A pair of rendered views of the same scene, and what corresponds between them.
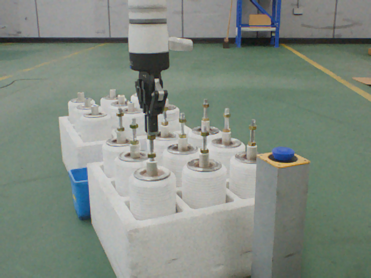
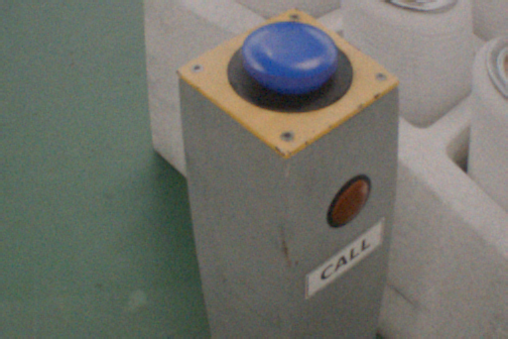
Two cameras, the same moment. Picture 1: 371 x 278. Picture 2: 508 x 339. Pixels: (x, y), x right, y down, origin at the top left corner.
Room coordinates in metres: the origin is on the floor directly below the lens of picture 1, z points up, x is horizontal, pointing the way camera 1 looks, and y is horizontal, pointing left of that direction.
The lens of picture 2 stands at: (0.62, -0.55, 0.67)
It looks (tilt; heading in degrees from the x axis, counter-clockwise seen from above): 46 degrees down; 75
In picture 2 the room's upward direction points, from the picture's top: 3 degrees counter-clockwise
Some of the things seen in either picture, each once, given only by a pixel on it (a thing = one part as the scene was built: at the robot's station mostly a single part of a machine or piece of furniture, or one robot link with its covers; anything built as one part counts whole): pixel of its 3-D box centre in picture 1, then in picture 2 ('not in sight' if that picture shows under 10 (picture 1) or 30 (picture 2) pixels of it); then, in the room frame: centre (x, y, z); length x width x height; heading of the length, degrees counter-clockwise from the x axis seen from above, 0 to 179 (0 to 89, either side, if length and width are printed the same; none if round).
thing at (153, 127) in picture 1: (154, 120); not in sight; (0.79, 0.06, 0.37); 0.03 x 0.01 x 0.05; 24
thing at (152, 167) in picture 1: (152, 168); not in sight; (0.81, 0.07, 0.26); 0.02 x 0.02 x 0.03
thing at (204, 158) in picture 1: (204, 159); not in sight; (0.86, -0.04, 0.26); 0.02 x 0.02 x 0.03
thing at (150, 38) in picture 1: (157, 34); not in sight; (0.82, 0.05, 0.53); 0.11 x 0.09 x 0.06; 114
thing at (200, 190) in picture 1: (203, 204); (414, 76); (0.86, -0.04, 0.16); 0.10 x 0.10 x 0.18
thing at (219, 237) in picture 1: (182, 210); (493, 84); (0.97, 0.01, 0.09); 0.39 x 0.39 x 0.18; 24
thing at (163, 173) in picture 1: (152, 174); not in sight; (0.81, 0.07, 0.25); 0.08 x 0.08 x 0.01
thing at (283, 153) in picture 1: (283, 154); (291, 60); (0.73, -0.17, 0.32); 0.04 x 0.04 x 0.02
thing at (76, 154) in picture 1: (123, 147); not in sight; (1.47, 0.23, 0.09); 0.39 x 0.39 x 0.18; 24
